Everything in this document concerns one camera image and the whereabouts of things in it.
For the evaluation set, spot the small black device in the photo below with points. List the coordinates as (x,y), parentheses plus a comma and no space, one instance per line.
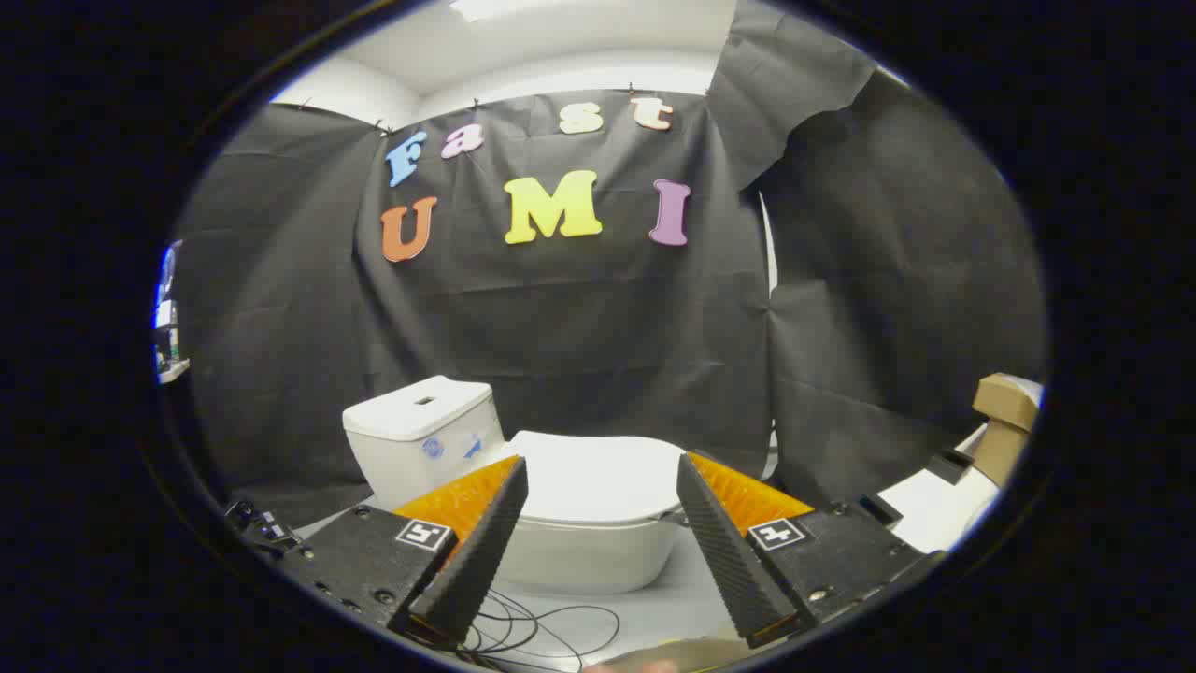
(266,528)

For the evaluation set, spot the small black box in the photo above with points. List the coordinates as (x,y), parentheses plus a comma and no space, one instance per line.
(950,465)

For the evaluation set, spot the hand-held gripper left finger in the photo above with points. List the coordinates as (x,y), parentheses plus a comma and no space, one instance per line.
(486,551)

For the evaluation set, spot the white toilet lid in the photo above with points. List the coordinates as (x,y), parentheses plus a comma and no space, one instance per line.
(598,477)

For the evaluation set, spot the white table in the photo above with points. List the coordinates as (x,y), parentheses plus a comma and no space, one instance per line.
(934,514)

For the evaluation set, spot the black backdrop cloth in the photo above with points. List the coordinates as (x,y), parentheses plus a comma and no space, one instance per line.
(579,318)

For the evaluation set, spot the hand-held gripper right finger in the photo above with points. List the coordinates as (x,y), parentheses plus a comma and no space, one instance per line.
(729,551)

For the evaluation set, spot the blue lit screen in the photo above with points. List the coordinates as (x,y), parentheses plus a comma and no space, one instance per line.
(168,271)

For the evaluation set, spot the brown cardboard box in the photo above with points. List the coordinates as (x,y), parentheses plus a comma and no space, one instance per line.
(1004,421)

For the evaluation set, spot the cluttered white desk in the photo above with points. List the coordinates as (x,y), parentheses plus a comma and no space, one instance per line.
(171,350)

